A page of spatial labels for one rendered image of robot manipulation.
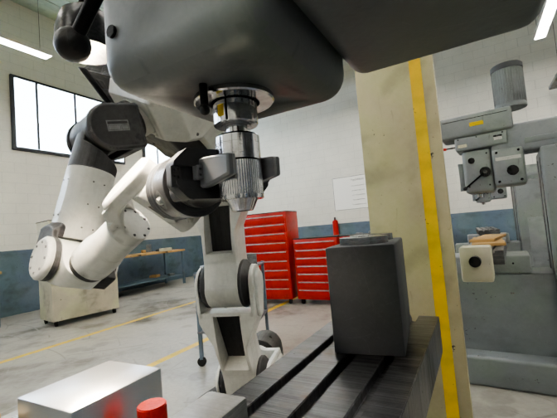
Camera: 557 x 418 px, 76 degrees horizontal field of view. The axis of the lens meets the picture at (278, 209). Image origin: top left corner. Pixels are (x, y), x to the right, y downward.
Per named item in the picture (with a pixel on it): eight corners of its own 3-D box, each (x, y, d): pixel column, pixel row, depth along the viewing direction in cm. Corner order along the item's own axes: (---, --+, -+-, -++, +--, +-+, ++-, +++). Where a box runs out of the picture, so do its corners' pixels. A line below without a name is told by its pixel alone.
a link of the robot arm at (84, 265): (99, 242, 54) (36, 303, 61) (157, 254, 62) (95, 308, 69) (94, 191, 60) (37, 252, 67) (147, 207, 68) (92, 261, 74)
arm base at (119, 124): (86, 177, 81) (55, 132, 77) (133, 153, 89) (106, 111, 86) (112, 165, 70) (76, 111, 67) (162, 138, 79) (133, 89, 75)
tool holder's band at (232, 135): (240, 137, 35) (239, 127, 35) (205, 146, 37) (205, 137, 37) (268, 144, 39) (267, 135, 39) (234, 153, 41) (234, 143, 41)
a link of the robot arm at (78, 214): (15, 277, 65) (49, 164, 71) (85, 285, 75) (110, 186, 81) (41, 281, 58) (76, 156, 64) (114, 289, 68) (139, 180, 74)
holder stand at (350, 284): (333, 353, 63) (323, 240, 64) (355, 320, 83) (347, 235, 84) (406, 357, 58) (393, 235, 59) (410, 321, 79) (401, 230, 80)
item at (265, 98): (176, 103, 37) (176, 95, 37) (227, 122, 44) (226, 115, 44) (244, 80, 32) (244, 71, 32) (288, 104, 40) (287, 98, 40)
